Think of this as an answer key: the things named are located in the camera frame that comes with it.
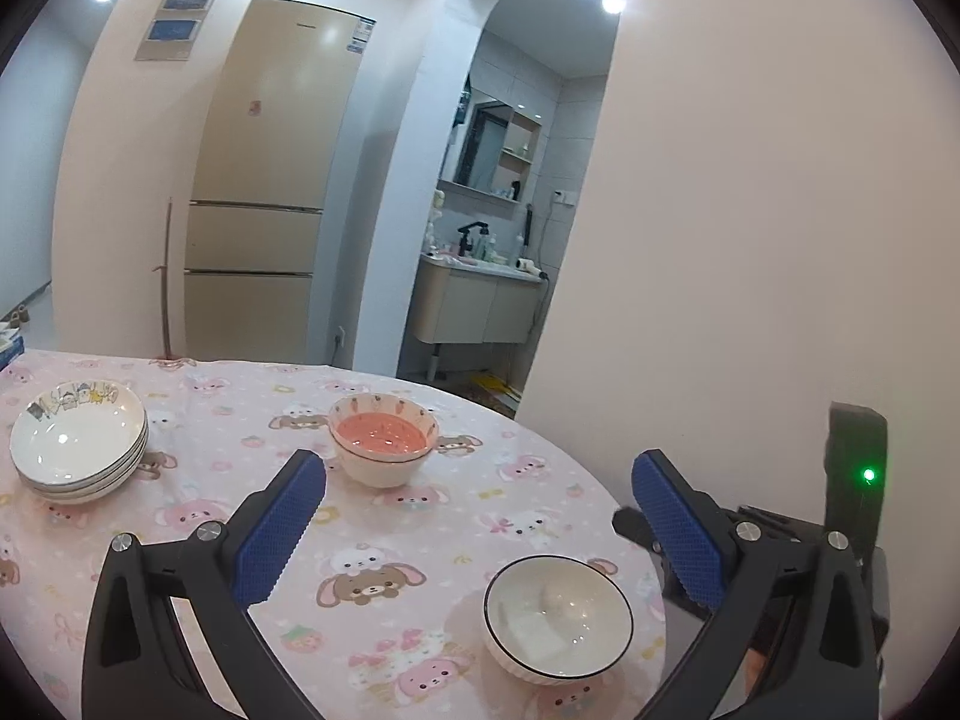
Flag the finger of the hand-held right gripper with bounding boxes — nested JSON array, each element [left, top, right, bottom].
[[613, 504, 665, 563]]

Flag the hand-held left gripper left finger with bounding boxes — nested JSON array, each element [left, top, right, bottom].
[[81, 448, 329, 720]]

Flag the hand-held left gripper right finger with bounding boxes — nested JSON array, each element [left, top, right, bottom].
[[630, 448, 880, 720]]

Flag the white black rim bowl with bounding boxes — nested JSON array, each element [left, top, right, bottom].
[[482, 555, 635, 689]]

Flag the pink inside ceramic bowl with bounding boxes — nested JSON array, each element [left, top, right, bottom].
[[328, 394, 440, 490]]

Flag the pink cartoon print tablecloth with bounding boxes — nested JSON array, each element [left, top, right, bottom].
[[0, 349, 668, 720]]

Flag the yellow floor mat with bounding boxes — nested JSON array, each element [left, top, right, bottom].
[[469, 371, 526, 410]]

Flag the beige vanity cabinet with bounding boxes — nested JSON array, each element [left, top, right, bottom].
[[407, 251, 547, 350]]

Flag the beige refrigerator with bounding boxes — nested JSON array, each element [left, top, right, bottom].
[[171, 0, 378, 370]]

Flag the bathroom mirror cabinet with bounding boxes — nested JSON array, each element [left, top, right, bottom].
[[450, 75, 545, 200]]

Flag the grey wall panel blue pictures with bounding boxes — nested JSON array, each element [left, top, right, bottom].
[[133, 0, 226, 62]]

